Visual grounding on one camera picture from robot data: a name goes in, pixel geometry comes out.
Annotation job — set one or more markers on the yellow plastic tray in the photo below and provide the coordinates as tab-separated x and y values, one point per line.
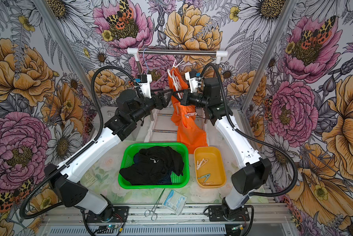
214	166

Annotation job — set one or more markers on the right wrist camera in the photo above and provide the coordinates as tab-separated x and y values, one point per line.
195	80

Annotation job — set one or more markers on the green clothespin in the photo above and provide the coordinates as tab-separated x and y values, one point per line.
205	177

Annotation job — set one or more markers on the white clothespin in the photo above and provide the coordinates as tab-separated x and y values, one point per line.
201	163

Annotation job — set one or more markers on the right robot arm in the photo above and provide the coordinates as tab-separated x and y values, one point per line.
253	169

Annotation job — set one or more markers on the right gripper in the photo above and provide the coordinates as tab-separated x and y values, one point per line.
185	100

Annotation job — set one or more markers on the orange shorts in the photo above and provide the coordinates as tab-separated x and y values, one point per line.
188	133

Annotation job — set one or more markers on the surgical mask packet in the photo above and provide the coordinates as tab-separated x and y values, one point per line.
175	202

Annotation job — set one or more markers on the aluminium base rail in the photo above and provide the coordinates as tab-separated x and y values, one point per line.
195	220

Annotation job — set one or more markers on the white hanger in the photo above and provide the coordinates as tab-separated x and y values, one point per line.
174	81

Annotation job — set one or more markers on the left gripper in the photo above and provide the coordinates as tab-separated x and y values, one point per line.
160	105

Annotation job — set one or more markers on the pink clothespin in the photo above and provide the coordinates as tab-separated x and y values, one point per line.
191	115

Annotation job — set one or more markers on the metal surgical scissors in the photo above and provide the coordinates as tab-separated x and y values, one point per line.
152	212

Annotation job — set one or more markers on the black shorts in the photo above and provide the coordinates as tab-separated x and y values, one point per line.
153	164

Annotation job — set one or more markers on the clothes rack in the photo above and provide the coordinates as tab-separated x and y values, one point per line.
176	53

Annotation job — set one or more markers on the blue hanger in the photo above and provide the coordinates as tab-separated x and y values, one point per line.
145	60

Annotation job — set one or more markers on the navy blue shorts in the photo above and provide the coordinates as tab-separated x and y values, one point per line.
165	181

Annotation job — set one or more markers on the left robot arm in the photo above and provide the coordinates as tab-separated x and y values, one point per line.
64	178

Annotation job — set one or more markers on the pink hanger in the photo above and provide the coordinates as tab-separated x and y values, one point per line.
138	66

